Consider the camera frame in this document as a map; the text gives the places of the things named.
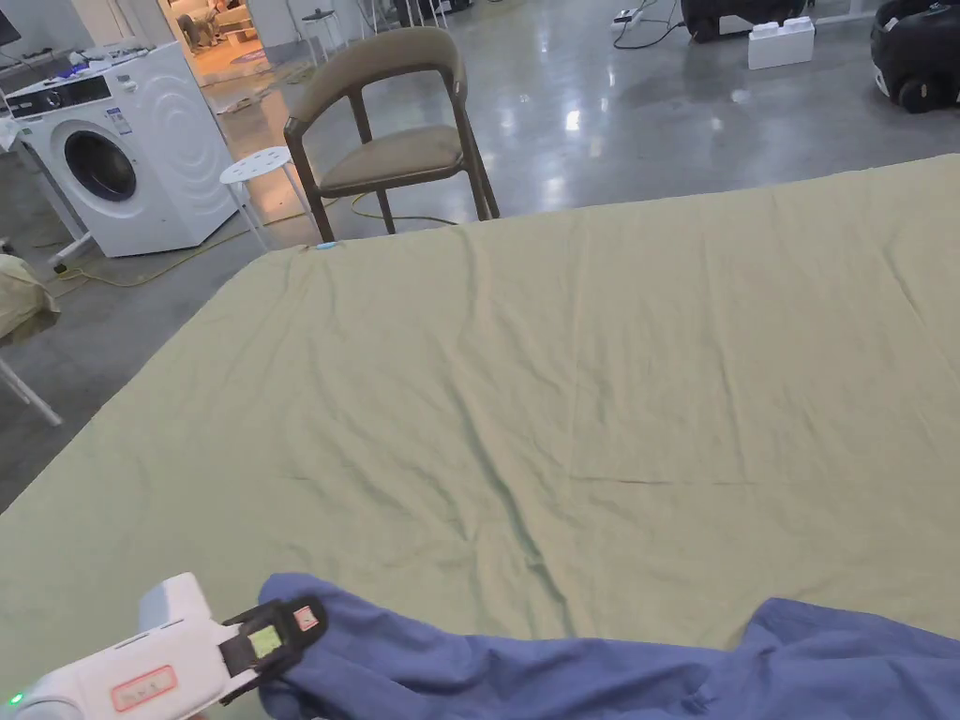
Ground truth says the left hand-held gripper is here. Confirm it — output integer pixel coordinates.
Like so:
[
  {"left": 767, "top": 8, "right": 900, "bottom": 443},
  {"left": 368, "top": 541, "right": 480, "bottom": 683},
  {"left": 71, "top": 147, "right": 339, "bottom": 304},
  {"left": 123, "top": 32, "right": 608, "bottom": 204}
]
[{"left": 0, "top": 573, "right": 330, "bottom": 720}]

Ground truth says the table with beige cloth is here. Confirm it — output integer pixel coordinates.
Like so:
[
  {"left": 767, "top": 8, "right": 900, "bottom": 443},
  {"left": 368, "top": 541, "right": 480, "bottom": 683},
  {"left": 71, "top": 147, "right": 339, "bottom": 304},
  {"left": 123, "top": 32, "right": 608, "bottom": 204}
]
[{"left": 0, "top": 253, "right": 65, "bottom": 428}]

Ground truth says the brown padded wooden chair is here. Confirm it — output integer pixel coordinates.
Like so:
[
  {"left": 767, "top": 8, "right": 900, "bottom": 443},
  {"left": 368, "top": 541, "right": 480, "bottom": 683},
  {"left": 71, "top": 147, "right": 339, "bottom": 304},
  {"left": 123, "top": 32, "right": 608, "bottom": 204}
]
[{"left": 282, "top": 27, "right": 501, "bottom": 236}]

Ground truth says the white round perforated stool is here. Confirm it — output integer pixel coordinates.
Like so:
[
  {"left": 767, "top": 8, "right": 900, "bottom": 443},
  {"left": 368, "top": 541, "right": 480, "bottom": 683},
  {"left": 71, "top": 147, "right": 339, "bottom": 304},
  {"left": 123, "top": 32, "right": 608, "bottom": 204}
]
[{"left": 218, "top": 145, "right": 321, "bottom": 253}]

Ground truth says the bed with pale green sheet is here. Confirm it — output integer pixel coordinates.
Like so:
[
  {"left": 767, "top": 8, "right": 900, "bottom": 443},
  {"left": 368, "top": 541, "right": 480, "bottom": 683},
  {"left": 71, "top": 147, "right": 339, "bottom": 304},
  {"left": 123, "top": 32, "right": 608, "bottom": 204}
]
[{"left": 0, "top": 153, "right": 960, "bottom": 720}]

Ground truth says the white washing machine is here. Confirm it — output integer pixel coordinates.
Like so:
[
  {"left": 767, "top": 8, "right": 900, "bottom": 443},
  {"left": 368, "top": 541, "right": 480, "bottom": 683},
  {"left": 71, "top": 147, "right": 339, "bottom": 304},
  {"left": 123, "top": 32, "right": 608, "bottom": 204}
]
[{"left": 3, "top": 40, "right": 242, "bottom": 260}]

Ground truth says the dark blue shirt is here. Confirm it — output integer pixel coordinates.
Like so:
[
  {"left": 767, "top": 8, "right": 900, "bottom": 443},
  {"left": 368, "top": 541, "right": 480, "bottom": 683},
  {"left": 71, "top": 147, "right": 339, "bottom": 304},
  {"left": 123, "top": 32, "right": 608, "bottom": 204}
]
[{"left": 257, "top": 573, "right": 960, "bottom": 720}]

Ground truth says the white foam block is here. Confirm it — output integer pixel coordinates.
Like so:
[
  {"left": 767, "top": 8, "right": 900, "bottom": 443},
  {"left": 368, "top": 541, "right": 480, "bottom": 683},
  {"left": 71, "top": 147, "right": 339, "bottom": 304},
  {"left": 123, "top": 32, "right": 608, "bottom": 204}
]
[{"left": 746, "top": 18, "right": 818, "bottom": 72}]

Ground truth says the black wheeled robot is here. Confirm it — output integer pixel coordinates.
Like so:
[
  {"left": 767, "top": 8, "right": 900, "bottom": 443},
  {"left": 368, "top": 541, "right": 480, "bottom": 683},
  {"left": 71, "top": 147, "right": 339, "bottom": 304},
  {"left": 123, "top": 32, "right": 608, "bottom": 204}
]
[{"left": 868, "top": 0, "right": 960, "bottom": 115}]

